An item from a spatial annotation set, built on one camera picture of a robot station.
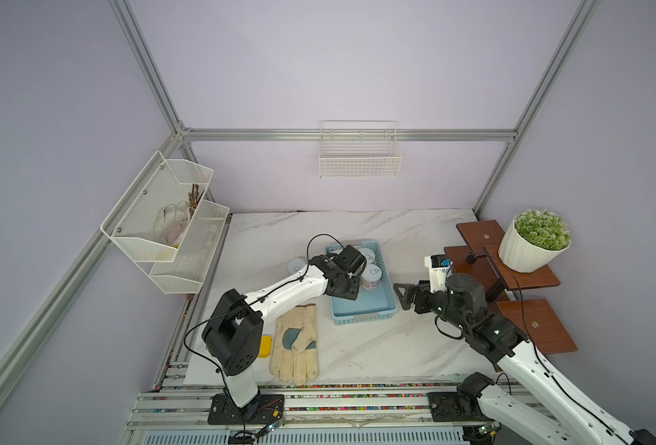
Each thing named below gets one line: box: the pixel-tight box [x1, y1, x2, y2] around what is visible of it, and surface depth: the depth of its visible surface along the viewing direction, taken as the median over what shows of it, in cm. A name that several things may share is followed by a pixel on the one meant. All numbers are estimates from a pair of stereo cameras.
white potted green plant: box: [498, 208, 572, 274], surface depth 69 cm
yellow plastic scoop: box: [257, 334, 274, 359], surface depth 86 cm
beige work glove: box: [269, 304, 319, 386], surface depth 85 cm
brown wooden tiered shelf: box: [443, 219, 579, 355], surface depth 77 cm
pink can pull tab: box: [360, 263, 383, 292], surface depth 97 cm
